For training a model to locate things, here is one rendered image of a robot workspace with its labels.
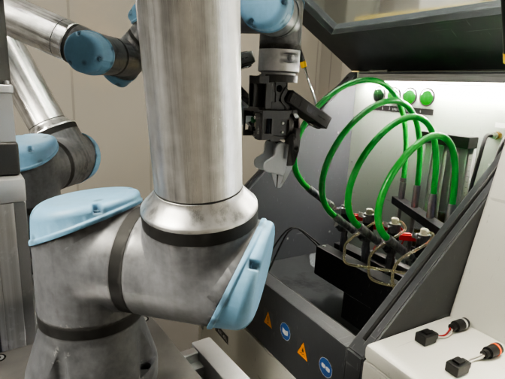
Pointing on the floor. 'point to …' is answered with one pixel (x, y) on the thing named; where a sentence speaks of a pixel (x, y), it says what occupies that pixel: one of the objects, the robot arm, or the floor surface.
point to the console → (480, 272)
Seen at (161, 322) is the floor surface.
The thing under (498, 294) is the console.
